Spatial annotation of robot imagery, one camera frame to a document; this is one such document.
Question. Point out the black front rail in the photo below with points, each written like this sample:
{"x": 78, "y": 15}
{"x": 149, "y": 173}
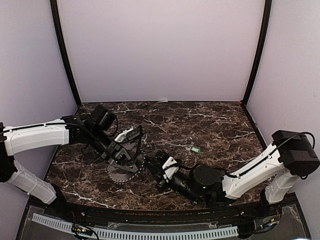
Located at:
{"x": 91, "y": 214}

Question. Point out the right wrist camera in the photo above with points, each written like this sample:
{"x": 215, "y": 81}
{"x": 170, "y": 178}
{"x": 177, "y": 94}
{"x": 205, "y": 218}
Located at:
{"x": 162, "y": 161}

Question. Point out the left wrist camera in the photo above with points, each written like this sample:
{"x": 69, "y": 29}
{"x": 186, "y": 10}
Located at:
{"x": 129, "y": 135}

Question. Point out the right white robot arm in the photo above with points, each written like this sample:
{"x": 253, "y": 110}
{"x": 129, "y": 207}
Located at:
{"x": 289, "y": 157}

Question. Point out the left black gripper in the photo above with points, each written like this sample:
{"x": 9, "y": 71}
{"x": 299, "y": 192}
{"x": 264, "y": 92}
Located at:
{"x": 114, "y": 153}

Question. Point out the left black frame post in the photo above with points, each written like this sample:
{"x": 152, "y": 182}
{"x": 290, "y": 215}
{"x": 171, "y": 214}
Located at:
{"x": 63, "y": 51}

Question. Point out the black frame post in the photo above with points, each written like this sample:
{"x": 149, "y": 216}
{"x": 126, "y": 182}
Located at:
{"x": 63, "y": 51}
{"x": 258, "y": 52}

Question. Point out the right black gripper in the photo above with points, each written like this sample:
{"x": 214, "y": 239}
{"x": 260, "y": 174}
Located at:
{"x": 159, "y": 179}

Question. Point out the right black frame post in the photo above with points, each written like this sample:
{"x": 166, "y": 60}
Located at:
{"x": 258, "y": 52}

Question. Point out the black disc with keyrings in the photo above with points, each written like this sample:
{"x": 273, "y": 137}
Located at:
{"x": 125, "y": 177}

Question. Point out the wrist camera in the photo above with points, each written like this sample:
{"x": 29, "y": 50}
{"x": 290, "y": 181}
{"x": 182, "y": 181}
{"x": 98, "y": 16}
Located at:
{"x": 129, "y": 135}
{"x": 162, "y": 161}

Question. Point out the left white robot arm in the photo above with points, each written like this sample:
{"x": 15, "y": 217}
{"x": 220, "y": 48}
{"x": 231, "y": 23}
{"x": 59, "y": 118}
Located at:
{"x": 87, "y": 129}

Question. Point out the white slotted cable duct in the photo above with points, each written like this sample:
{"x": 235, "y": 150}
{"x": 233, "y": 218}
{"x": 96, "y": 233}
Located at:
{"x": 119, "y": 231}

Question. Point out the green key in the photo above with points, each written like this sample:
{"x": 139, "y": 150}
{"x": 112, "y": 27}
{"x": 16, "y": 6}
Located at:
{"x": 192, "y": 148}

